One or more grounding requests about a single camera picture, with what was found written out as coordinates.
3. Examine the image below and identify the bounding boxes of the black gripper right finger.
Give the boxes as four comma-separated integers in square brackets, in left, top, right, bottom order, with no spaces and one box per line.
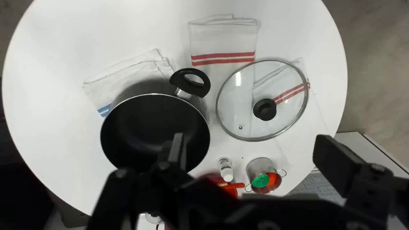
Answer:
[312,135,409,230]

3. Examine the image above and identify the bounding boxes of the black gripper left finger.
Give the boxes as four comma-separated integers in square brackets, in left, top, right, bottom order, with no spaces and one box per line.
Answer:
[87,132,202,230]

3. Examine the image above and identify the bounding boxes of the glass lid with black knob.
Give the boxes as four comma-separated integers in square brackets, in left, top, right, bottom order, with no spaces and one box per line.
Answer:
[215,58,311,144]

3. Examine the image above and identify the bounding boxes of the white side table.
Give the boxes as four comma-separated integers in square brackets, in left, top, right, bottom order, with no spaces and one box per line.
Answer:
[334,131,409,181]

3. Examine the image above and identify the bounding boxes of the orange round piece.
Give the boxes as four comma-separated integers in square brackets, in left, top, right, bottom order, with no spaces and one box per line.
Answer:
[266,172,283,192]

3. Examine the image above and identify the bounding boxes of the clear glass cup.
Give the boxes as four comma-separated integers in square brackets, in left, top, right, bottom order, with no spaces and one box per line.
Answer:
[246,156,288,196]

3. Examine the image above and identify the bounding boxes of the green round cap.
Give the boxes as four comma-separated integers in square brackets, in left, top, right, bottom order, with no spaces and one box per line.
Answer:
[251,173,270,192]

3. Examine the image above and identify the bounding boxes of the small white bottle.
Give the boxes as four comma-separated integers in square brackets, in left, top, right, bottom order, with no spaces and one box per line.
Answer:
[218,158,236,182]

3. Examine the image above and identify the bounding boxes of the red orange plastic object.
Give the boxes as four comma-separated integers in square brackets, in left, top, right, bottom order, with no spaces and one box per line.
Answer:
[204,172,247,200]

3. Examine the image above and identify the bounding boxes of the white towel double red stripes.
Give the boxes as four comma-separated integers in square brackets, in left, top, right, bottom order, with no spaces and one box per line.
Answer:
[187,13,263,101]

